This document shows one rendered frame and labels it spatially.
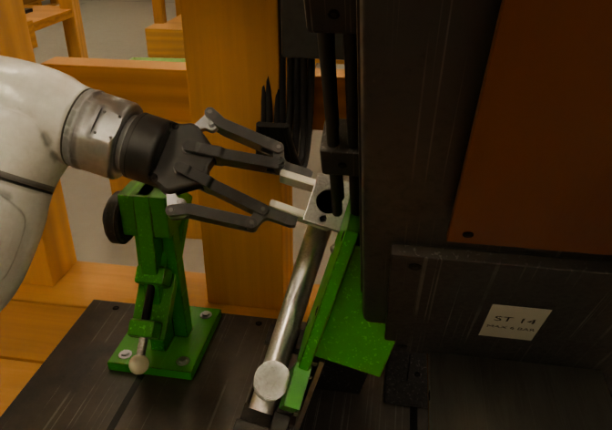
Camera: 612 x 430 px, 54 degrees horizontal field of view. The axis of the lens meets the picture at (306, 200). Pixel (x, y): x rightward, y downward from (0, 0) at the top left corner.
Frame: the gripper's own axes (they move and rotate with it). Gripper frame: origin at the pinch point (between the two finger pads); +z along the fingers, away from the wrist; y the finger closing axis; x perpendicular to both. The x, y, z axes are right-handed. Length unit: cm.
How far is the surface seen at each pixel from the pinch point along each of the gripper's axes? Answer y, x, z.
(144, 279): -12.3, 22.5, -18.8
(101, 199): 36, 266, -116
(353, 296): -9.4, -7.2, 7.3
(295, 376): -18.0, -1.7, 4.6
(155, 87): 18.1, 28.5, -30.4
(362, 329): -11.8, -4.9, 9.2
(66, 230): -7, 50, -43
